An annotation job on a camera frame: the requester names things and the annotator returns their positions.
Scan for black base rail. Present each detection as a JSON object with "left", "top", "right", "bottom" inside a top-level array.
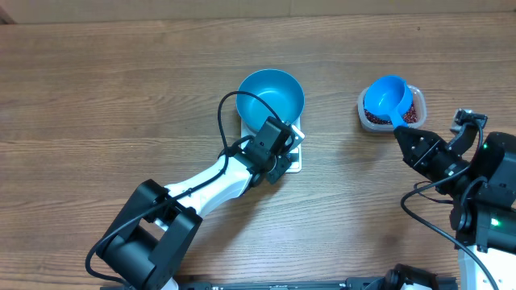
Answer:
[{"left": 160, "top": 263, "right": 459, "bottom": 290}]

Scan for white digital kitchen scale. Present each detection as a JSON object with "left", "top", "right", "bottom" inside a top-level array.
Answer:
[{"left": 240, "top": 120, "right": 302, "bottom": 173}]

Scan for red beans in container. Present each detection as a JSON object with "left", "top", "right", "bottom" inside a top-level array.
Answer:
[{"left": 364, "top": 104, "right": 418, "bottom": 125}]

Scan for teal bowl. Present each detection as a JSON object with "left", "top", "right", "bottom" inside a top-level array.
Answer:
[{"left": 235, "top": 68, "right": 306, "bottom": 132}]

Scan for blue plastic measuring scoop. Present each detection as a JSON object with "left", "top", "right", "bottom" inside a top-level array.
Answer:
[{"left": 364, "top": 75, "right": 413, "bottom": 129}]

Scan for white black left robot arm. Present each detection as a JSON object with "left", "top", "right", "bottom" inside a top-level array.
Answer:
[{"left": 85, "top": 118, "right": 305, "bottom": 289}]

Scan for clear plastic bean container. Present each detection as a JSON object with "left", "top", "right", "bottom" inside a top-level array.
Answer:
[{"left": 357, "top": 85, "right": 427, "bottom": 133}]

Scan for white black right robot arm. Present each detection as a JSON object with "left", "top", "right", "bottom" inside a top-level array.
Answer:
[{"left": 394, "top": 122, "right": 515, "bottom": 289}]

